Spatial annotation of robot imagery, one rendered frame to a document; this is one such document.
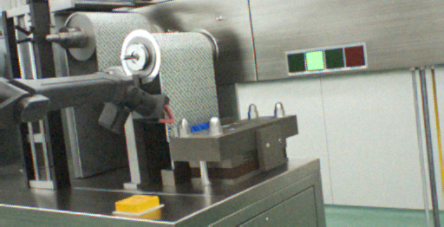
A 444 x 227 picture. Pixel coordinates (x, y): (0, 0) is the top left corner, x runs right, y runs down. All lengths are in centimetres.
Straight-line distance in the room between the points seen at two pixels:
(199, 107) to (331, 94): 263
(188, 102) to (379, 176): 272
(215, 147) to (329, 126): 289
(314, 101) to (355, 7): 273
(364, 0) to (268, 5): 30
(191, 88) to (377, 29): 54
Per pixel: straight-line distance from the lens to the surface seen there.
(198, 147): 137
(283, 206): 147
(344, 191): 424
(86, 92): 116
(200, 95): 159
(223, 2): 174
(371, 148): 408
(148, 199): 124
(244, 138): 141
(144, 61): 147
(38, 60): 164
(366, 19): 151
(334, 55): 154
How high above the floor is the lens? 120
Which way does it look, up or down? 4 degrees down
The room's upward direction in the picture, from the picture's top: 7 degrees counter-clockwise
